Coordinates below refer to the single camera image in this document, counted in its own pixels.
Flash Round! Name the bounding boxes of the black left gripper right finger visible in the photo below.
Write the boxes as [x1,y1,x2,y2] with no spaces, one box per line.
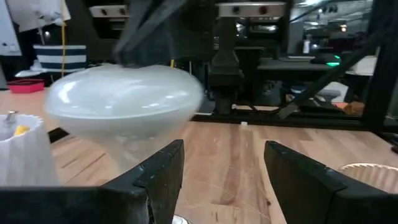
[264,141,398,224]

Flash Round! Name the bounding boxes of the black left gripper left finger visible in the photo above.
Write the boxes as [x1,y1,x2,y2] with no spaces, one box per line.
[0,139,185,224]

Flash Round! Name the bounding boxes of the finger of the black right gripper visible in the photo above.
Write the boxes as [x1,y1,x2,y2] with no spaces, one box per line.
[113,0,187,68]
[169,0,218,60]

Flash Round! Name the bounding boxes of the white ribbed pen cup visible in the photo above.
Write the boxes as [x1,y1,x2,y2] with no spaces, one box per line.
[0,113,60,187]

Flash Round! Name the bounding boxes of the black side desk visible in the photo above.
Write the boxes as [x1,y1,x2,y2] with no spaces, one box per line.
[208,1,346,116]

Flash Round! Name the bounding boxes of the navy white striped box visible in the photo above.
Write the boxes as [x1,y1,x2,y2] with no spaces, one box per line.
[33,44,88,74]

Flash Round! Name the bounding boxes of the white crumpled bag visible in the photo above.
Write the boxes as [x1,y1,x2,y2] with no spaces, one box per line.
[6,0,72,32]

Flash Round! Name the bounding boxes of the beige wooden desk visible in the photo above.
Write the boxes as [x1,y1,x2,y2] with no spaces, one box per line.
[0,88,63,131]

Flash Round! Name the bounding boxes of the red box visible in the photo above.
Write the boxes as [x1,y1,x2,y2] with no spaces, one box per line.
[7,78,46,95]

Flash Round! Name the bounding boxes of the black mouse with green light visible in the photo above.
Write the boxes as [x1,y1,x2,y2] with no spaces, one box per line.
[310,52,342,68]

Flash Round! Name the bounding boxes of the white board panel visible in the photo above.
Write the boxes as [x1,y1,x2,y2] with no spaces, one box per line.
[0,0,22,57]

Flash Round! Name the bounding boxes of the yellow cable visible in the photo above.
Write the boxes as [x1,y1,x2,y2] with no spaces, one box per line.
[60,0,68,78]

